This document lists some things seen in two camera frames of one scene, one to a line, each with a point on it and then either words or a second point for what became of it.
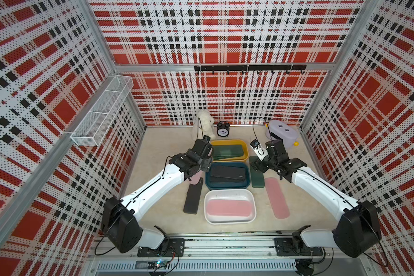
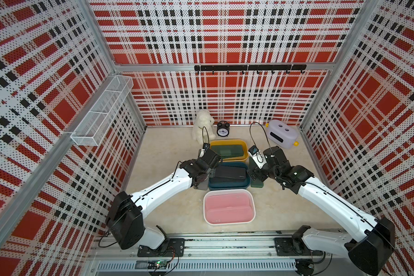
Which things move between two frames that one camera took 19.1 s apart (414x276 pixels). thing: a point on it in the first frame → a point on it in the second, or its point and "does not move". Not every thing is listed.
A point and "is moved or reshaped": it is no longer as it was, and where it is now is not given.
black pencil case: (192, 197) → (203, 185)
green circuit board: (158, 264) does not move
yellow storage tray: (232, 142) does not move
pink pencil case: (195, 177) is moved or reshaped
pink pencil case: (278, 200) → (234, 200)
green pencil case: (226, 151) does not move
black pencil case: (231, 171) does not move
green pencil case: (257, 177) does not move
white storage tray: (230, 194) does not move
